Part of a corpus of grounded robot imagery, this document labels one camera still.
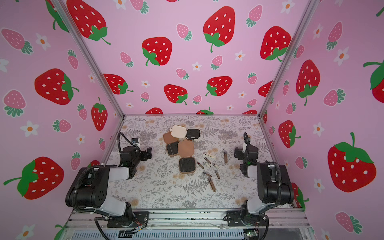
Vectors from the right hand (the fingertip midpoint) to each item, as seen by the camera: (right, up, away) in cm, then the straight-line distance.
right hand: (244, 147), depth 95 cm
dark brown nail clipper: (-12, -7, +2) cm, 14 cm away
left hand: (-65, -1, 0) cm, 65 cm away
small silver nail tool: (-26, -10, -2) cm, 28 cm away
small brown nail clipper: (-28, -11, -2) cm, 31 cm away
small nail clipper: (-19, -11, -2) cm, 22 cm away
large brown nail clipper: (-22, -21, -10) cm, 32 cm away
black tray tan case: (-37, -11, -2) cm, 39 cm away
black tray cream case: (-34, +8, +14) cm, 38 cm away
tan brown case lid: (-38, -1, +1) cm, 38 cm away
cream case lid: (-44, +10, +14) cm, 48 cm away
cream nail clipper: (-23, -5, +3) cm, 23 cm away
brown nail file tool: (-18, -16, -5) cm, 25 cm away
